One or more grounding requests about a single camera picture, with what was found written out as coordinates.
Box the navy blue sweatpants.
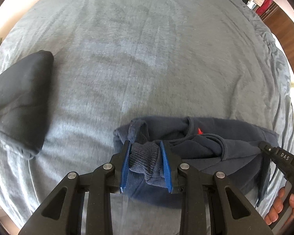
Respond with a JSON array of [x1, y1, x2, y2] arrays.
[[113, 116, 278, 209]]

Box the person's right hand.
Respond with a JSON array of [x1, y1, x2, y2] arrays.
[[264, 187, 294, 225]]

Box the grey bed blanket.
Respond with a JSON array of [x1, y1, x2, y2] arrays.
[[0, 0, 294, 227]]

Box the folded dark grey garment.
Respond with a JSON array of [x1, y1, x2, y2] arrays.
[[0, 50, 54, 160]]

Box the wooden headboard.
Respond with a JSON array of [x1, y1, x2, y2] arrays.
[[260, 2, 294, 64]]

